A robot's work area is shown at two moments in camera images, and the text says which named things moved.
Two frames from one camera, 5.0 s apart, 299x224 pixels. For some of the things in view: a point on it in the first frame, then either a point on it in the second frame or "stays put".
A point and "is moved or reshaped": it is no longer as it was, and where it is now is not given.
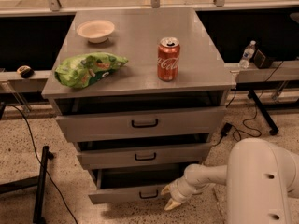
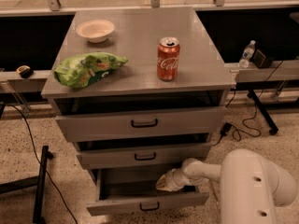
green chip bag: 80,69 stays put
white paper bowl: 96,31 stays put
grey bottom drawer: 132,184 is moved or reshaped
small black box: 262,60 stays put
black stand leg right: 274,130 stays put
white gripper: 177,191 -> 173,180
